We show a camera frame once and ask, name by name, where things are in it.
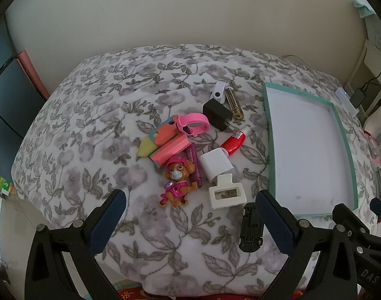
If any black toy car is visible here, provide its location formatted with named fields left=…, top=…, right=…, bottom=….
left=239, top=202, right=264, bottom=253

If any red white glue bottle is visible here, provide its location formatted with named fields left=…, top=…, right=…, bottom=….
left=220, top=125, right=251, bottom=157

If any white usb charger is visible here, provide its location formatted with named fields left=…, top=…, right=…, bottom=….
left=199, top=148, right=233, bottom=182

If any coral blue toy knife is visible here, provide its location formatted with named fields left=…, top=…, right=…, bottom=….
left=149, top=134, right=191, bottom=168

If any black usb charger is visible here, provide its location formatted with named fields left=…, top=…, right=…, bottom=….
left=203, top=99, right=233, bottom=132

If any magenta lip balm tube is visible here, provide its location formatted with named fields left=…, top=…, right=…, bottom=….
left=186, top=142, right=203, bottom=188

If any pink puppy toy figure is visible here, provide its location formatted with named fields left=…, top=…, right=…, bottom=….
left=159, top=155, right=198, bottom=207

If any small white camera device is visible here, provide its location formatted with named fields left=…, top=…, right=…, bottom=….
left=210, top=82, right=226, bottom=104

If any pink kids smartwatch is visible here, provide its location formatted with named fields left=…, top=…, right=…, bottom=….
left=174, top=112, right=210, bottom=137

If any coral toy knife yellow blade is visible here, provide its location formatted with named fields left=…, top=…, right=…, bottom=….
left=137, top=115, right=180, bottom=158

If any teal white shallow box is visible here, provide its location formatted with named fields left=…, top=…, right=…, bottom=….
left=263, top=83, right=359, bottom=216

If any clutter of pens and items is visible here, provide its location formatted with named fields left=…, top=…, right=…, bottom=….
left=363, top=127, right=381, bottom=235

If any white power bank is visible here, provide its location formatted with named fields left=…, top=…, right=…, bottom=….
left=335, top=87, right=359, bottom=117

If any white shelf unit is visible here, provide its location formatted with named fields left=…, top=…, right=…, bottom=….
left=344, top=15, right=381, bottom=135

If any dark cabinet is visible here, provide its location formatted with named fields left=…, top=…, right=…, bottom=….
left=0, top=19, right=46, bottom=181

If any floral grey white blanket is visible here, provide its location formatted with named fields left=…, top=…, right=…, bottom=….
left=11, top=44, right=380, bottom=296

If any black power adapter with cable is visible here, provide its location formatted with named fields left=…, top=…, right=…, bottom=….
left=350, top=71, right=381, bottom=109

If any pink board by wall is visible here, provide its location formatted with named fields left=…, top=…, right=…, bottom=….
left=17, top=49, right=50, bottom=100

